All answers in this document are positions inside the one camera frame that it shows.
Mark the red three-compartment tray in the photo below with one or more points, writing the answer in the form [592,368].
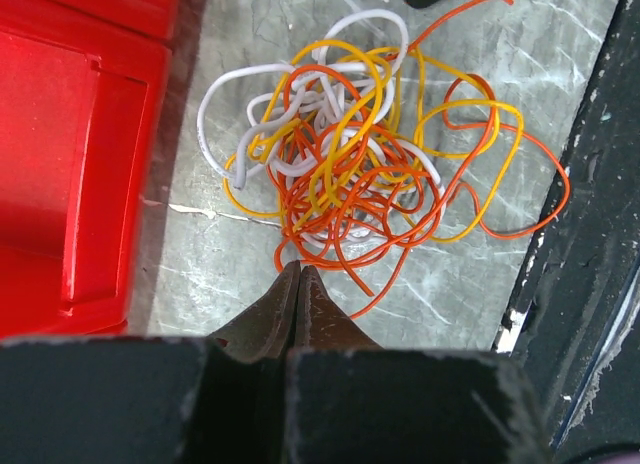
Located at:
[82,88]

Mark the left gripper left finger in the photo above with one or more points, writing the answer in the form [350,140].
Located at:
[262,329]

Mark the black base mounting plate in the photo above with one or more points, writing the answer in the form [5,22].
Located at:
[573,316]

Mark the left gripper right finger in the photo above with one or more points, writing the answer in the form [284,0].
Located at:
[320,322]

